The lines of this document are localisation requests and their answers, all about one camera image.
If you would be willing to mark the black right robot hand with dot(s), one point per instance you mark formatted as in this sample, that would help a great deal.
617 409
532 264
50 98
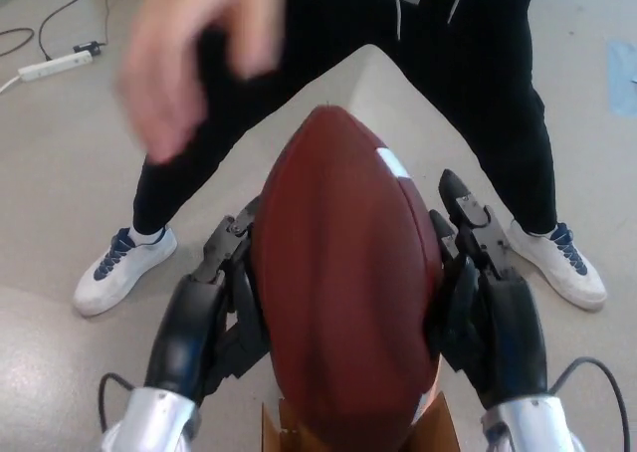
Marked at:
507 332

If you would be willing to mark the person's right hand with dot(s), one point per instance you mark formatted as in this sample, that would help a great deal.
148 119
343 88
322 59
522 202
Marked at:
169 73

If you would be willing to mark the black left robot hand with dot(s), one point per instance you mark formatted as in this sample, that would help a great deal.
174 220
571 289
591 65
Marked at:
184 332

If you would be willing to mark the brown leather football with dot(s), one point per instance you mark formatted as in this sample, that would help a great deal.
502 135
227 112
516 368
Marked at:
343 273

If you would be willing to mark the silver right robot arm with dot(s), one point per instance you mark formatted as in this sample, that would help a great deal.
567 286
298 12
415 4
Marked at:
527 424

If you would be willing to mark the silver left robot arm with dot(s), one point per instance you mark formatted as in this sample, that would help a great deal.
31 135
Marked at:
144 422

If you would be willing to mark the white sneaker navy laces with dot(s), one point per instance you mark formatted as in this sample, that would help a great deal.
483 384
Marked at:
124 278
562 268

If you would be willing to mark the black power adapter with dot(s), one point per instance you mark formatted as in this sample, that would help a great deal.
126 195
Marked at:
88 48

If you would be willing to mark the white power strip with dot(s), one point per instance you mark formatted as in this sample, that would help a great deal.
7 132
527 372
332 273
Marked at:
55 67

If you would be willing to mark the brown cardboard box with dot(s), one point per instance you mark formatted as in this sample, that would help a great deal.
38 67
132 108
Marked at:
273 429

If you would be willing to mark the black trousers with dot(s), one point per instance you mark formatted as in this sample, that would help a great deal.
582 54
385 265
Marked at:
497 98

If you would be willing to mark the blue floor tape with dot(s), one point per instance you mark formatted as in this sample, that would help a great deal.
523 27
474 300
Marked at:
623 91

